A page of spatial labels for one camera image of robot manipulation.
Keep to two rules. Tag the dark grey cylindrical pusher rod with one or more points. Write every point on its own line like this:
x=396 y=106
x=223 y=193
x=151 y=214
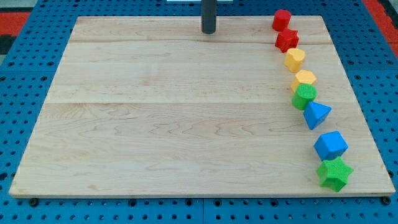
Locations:
x=208 y=16

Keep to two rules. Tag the red star block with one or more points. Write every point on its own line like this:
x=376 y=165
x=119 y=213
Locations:
x=287 y=39

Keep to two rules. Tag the yellow heart block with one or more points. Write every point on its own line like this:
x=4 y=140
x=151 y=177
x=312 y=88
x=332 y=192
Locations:
x=294 y=59

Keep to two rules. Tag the green star block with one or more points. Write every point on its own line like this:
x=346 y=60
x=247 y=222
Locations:
x=334 y=174

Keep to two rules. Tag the red cylinder block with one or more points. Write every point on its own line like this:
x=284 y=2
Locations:
x=281 y=20

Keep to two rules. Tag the yellow hexagon block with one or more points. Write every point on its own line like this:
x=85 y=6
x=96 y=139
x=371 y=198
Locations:
x=303 y=77

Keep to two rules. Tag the light wooden board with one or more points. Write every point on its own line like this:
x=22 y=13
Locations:
x=150 y=107

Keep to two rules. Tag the green cylinder block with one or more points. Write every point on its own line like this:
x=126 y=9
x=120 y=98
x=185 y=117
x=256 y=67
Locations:
x=305 y=93

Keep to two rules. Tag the blue triangle block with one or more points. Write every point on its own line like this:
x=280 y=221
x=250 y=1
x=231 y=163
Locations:
x=315 y=113

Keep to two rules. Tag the blue cube block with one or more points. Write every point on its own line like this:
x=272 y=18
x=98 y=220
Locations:
x=330 y=145

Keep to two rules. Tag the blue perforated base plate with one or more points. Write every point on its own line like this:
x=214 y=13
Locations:
x=30 y=64

